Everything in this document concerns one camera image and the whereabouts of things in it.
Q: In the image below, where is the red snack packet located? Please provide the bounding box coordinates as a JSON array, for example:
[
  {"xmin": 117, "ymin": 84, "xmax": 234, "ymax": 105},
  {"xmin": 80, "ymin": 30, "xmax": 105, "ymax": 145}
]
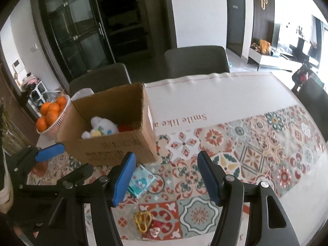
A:
[{"xmin": 147, "ymin": 220, "xmax": 164, "ymax": 239}]

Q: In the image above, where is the orange box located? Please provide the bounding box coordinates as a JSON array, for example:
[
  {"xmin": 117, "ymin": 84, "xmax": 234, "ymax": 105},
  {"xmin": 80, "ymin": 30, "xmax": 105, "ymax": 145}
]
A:
[{"xmin": 259, "ymin": 39, "xmax": 272, "ymax": 54}]

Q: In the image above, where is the grey dining chair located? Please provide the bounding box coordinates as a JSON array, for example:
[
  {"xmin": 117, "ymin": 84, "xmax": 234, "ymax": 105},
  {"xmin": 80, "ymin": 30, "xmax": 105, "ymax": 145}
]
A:
[
  {"xmin": 69, "ymin": 63, "xmax": 132, "ymax": 96},
  {"xmin": 164, "ymin": 46, "xmax": 230, "ymax": 79},
  {"xmin": 297, "ymin": 78, "xmax": 328, "ymax": 141}
]

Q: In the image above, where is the television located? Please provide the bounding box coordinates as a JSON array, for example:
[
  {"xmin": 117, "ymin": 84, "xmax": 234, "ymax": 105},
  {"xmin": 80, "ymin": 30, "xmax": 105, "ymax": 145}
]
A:
[{"xmin": 272, "ymin": 23, "xmax": 281, "ymax": 48}]

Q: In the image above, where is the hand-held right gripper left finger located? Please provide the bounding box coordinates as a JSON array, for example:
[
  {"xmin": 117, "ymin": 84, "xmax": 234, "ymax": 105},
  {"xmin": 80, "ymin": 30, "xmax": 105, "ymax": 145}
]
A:
[{"xmin": 33, "ymin": 152, "xmax": 137, "ymax": 246}]

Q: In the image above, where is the white basket of oranges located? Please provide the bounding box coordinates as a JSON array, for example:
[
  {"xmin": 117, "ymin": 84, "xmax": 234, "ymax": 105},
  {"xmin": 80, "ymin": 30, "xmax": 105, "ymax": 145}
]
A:
[{"xmin": 36, "ymin": 94, "xmax": 71, "ymax": 137}]

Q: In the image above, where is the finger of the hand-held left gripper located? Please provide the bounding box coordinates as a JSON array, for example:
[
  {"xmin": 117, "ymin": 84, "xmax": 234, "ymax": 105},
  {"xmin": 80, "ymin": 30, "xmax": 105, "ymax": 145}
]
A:
[
  {"xmin": 18, "ymin": 163, "xmax": 94, "ymax": 196},
  {"xmin": 11, "ymin": 143, "xmax": 65, "ymax": 171}
]

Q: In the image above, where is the dark slatted wall panel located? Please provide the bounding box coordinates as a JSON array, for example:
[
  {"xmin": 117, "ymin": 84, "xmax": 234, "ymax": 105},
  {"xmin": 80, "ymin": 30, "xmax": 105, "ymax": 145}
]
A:
[{"xmin": 251, "ymin": 0, "xmax": 276, "ymax": 49}]

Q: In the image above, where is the red plush flower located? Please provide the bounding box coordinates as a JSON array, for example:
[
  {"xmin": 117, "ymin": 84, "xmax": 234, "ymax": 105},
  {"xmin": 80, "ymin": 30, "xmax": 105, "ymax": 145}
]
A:
[{"xmin": 117, "ymin": 124, "xmax": 135, "ymax": 133}]

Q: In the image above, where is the person's left hand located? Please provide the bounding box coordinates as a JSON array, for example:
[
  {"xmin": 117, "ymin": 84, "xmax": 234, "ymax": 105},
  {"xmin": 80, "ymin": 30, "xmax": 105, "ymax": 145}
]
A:
[{"xmin": 0, "ymin": 182, "xmax": 14, "ymax": 214}]

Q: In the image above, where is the white shoe rack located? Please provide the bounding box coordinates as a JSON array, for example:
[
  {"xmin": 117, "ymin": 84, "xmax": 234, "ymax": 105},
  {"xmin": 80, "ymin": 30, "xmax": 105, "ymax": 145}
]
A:
[{"xmin": 28, "ymin": 81, "xmax": 48, "ymax": 103}]

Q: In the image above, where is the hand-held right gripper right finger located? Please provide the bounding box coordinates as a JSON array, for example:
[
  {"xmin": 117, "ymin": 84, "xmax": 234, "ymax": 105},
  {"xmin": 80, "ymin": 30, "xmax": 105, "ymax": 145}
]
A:
[{"xmin": 197, "ymin": 151, "xmax": 300, "ymax": 246}]

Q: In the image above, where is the dark framed glass sliding door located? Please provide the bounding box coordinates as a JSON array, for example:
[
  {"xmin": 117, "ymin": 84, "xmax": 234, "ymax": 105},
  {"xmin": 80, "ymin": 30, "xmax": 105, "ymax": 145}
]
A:
[{"xmin": 31, "ymin": 0, "xmax": 177, "ymax": 82}]

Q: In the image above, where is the brown cardboard box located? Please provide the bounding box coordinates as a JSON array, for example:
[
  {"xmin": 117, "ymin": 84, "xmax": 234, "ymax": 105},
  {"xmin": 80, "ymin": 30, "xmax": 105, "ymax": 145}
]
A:
[{"xmin": 56, "ymin": 82, "xmax": 158, "ymax": 166}]

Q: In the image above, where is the pile of clothes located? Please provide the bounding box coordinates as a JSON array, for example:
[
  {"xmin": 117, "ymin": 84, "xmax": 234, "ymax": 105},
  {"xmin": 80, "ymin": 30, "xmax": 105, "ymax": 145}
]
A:
[{"xmin": 22, "ymin": 73, "xmax": 39, "ymax": 88}]

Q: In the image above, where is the white patterned tablecloth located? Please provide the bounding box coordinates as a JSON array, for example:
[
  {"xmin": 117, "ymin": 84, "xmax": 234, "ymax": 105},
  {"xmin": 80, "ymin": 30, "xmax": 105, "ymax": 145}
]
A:
[{"xmin": 26, "ymin": 72, "xmax": 328, "ymax": 241}]

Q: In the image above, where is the white plush toy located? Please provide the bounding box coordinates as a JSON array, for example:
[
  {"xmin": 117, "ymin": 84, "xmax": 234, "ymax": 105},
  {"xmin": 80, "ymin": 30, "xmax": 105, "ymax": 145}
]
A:
[{"xmin": 81, "ymin": 116, "xmax": 120, "ymax": 139}]

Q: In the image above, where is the blue and white tissue pack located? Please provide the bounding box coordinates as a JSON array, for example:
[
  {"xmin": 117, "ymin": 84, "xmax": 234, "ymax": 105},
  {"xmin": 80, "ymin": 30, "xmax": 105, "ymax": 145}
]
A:
[{"xmin": 127, "ymin": 164, "xmax": 157, "ymax": 199}]

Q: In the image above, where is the grey door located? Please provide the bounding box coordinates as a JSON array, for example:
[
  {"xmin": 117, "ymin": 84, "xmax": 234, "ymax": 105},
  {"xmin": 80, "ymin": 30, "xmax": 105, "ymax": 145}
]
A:
[{"xmin": 225, "ymin": 0, "xmax": 253, "ymax": 57}]

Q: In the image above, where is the white low cabinet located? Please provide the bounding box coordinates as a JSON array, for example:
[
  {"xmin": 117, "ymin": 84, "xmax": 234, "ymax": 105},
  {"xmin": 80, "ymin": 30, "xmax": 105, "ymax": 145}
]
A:
[{"xmin": 248, "ymin": 47, "xmax": 301, "ymax": 71}]

